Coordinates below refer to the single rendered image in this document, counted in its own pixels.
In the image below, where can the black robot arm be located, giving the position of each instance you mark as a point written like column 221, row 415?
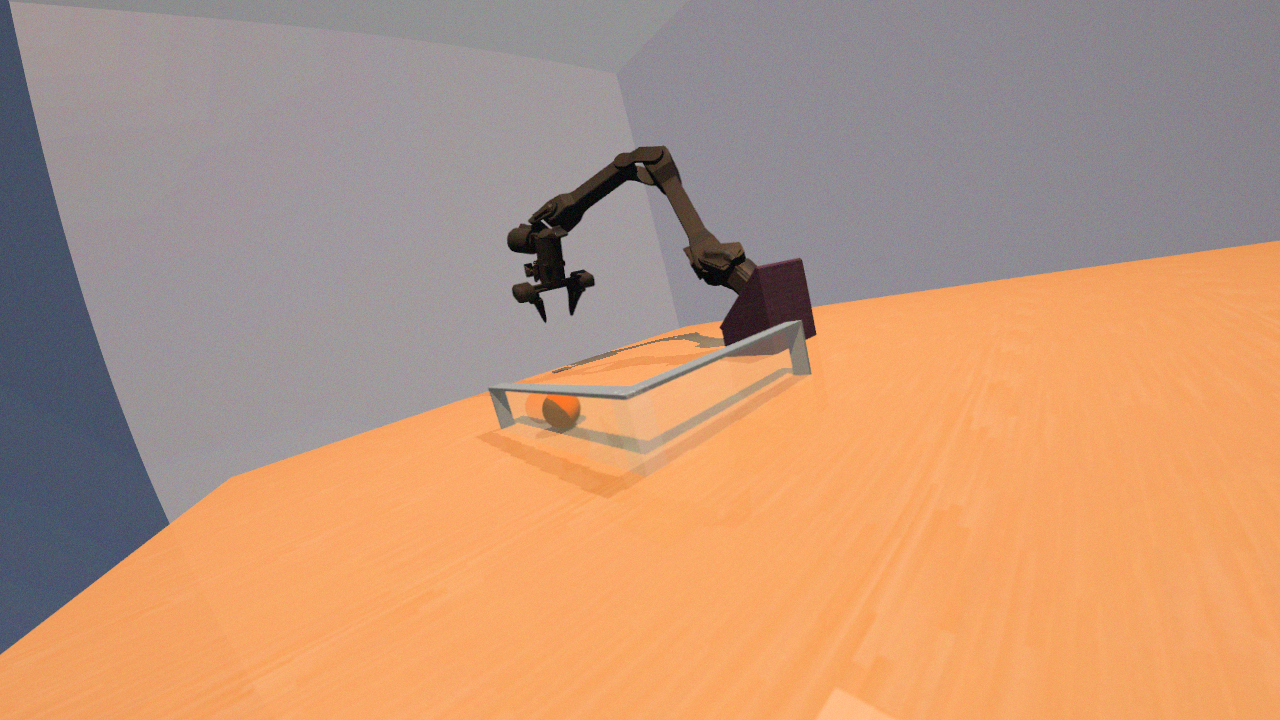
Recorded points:
column 717, row 263

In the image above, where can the clear low glass walls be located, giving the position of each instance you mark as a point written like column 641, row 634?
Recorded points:
column 650, row 431

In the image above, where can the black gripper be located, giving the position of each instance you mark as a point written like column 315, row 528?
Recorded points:
column 552, row 276

